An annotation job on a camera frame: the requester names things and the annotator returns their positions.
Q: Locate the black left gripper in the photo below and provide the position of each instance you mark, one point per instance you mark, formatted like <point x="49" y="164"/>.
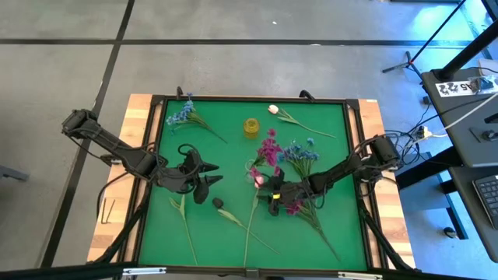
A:
<point x="177" y="180"/>

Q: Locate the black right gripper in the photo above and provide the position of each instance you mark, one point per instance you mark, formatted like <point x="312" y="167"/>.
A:
<point x="293" y="192"/>

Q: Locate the pink artificial tulip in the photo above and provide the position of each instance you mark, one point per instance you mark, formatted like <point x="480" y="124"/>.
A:
<point x="273" y="109"/>
<point x="259" y="181"/>

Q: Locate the magenta artificial flower bunch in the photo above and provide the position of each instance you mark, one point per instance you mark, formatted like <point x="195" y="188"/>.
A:
<point x="269" y="151"/>
<point x="294" y="208"/>

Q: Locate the green tulip stem with leaves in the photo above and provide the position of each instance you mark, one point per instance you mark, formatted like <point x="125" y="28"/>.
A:
<point x="218" y="202"/>

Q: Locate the dark artificial tulip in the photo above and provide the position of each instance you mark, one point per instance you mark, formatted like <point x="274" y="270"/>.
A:
<point x="183" y="206"/>

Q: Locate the blue artificial flower bunch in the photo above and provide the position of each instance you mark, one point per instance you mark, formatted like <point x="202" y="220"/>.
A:
<point x="299" y="155"/>
<point x="186" y="113"/>

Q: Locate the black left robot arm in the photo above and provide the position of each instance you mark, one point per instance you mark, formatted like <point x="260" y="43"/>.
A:
<point x="128" y="155"/>

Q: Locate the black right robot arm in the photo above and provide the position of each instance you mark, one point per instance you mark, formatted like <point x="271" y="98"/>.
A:
<point x="342" y="171"/>

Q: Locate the clear glass vase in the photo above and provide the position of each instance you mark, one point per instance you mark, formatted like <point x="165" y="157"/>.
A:
<point x="249" y="171"/>

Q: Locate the yellow glass vase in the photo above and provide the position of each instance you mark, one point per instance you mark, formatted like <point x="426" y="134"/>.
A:
<point x="251" y="128"/>

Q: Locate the green table mat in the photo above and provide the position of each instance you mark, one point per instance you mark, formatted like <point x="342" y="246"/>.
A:
<point x="218" y="233"/>

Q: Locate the metal hex key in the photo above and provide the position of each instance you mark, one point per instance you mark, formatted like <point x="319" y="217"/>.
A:
<point x="111" y="211"/>
<point x="103" y="212"/>

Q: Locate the black desk foot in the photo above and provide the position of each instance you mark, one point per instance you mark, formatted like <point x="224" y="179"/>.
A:
<point x="428" y="167"/>

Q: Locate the white power strip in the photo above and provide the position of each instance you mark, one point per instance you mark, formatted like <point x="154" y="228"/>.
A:
<point x="425" y="134"/>

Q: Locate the black tripod stand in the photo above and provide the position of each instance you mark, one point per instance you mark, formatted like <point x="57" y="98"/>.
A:
<point x="409" y="63"/>

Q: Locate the grey chair base leg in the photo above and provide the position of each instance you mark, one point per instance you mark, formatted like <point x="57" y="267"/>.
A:
<point x="13" y="173"/>

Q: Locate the grey keyboard desk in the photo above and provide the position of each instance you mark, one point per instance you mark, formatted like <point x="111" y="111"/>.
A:
<point x="467" y="218"/>

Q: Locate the dark grey desk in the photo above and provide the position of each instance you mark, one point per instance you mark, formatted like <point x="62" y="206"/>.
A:
<point x="459" y="124"/>

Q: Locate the white label sheet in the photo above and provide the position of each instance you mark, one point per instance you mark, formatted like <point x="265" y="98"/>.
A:
<point x="451" y="88"/>

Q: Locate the black keyboard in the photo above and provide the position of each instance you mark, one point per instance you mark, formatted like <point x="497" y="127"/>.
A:
<point x="488" y="198"/>

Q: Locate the black table frame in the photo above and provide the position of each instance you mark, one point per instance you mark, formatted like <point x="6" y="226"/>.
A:
<point x="249" y="98"/>

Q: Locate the black diagonal frame strut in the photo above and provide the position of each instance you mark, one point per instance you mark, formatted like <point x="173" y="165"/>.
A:
<point x="384" y="241"/>
<point x="123" y="233"/>

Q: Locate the silver metal bracket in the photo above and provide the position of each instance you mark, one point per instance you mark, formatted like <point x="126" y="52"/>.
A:
<point x="360" y="276"/>
<point x="144" y="271"/>

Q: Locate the black desk post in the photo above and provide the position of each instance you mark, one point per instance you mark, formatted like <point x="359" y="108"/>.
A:
<point x="470" y="48"/>

